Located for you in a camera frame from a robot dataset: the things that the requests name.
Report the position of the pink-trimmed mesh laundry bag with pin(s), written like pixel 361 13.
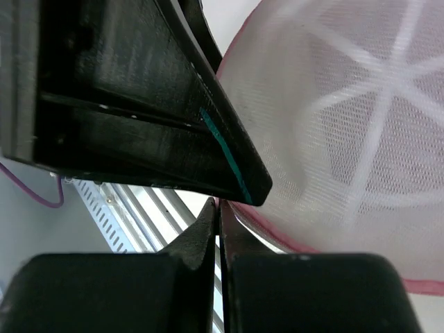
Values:
pixel 343 101

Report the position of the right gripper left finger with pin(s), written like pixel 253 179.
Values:
pixel 168 291

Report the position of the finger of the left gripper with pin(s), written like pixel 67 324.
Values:
pixel 253 182

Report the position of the aluminium rail with cable duct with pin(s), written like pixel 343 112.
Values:
pixel 139 219

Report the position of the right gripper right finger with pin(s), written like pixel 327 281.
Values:
pixel 264 291

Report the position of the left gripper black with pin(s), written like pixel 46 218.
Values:
pixel 102 88

